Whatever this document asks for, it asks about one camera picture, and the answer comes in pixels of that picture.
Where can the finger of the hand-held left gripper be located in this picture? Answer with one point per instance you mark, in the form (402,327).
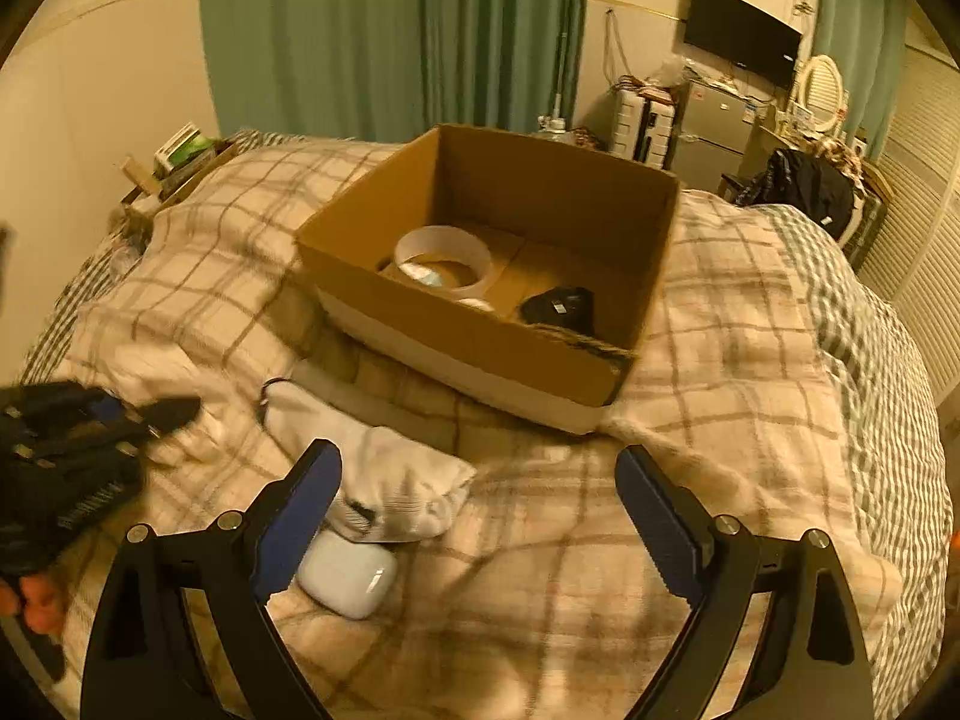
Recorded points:
(169,414)
(107,411)

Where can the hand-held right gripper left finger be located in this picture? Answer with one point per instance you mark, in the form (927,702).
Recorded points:
(298,521)

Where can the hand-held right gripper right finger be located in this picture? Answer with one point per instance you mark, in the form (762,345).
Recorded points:
(660,529)

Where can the white earbuds case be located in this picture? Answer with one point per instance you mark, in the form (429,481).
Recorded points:
(346,576)

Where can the white sock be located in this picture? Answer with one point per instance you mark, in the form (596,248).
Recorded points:
(390,480)

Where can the person's left hand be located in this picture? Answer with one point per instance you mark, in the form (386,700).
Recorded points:
(34,604)

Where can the white cloth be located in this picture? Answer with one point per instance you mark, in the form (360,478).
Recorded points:
(157,371)

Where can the beige plaid blanket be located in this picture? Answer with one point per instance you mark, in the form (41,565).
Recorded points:
(750,360)

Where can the bedside cardboard box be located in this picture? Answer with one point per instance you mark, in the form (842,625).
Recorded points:
(191,176)

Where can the small black device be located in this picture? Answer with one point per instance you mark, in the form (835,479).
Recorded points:
(559,307)

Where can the green gingham bed sheet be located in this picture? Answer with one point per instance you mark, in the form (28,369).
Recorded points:
(885,390)

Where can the green and white carton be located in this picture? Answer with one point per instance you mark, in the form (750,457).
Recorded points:
(184,146)

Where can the white tape roll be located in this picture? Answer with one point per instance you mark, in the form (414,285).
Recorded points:
(442,247)

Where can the black backpack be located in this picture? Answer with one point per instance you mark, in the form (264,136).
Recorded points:
(810,184)

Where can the white louvered door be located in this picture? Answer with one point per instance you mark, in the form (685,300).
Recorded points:
(922,225)

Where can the silver refrigerator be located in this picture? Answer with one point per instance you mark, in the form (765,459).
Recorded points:
(716,127)

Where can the white suitcase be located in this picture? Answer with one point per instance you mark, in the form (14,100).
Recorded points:
(637,124)

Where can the wide green curtain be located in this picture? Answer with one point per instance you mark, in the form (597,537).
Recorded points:
(337,30)

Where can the upright metal pole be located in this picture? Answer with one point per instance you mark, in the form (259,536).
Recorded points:
(562,82)

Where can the white oval mirror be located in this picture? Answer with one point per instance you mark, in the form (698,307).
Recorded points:
(821,94)

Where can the narrow green curtain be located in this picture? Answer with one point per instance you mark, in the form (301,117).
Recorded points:
(862,30)

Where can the black wall television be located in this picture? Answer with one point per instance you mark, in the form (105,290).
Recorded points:
(739,34)

